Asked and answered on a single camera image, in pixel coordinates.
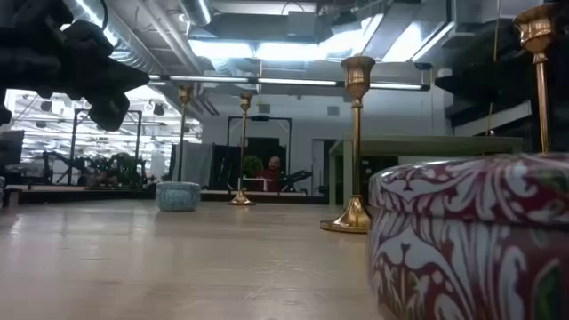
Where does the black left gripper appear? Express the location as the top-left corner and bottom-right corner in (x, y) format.
(0, 0), (151, 132)

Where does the bushy green plant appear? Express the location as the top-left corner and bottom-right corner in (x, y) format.
(242, 154), (264, 179)

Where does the dark monitor screen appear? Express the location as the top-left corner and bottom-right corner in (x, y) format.
(0, 130), (26, 168)

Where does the white shelf riser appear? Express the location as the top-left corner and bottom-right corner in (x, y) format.
(237, 176), (270, 193)

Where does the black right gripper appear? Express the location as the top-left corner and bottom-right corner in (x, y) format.
(462, 0), (569, 96)

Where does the medium gold candlestick holder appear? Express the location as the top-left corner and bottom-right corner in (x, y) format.
(513, 3), (560, 156)

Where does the short gold candlestick holder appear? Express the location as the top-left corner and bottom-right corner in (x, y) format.
(319, 55), (377, 235)

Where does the grey curtain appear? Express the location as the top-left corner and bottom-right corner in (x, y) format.
(170, 140), (214, 186)

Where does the black gantry frame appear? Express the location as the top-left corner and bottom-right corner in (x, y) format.
(68, 108), (143, 187)
(226, 114), (293, 192)

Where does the wooden work table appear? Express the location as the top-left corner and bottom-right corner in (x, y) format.
(0, 188), (331, 206)

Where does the person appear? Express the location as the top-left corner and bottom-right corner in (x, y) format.
(255, 155), (285, 193)

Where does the tall gold candlestick holder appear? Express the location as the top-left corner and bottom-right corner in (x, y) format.
(227, 92), (258, 207)
(176, 84), (194, 184)

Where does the green perforated metal shelf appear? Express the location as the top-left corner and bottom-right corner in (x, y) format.
(327, 134), (525, 208)

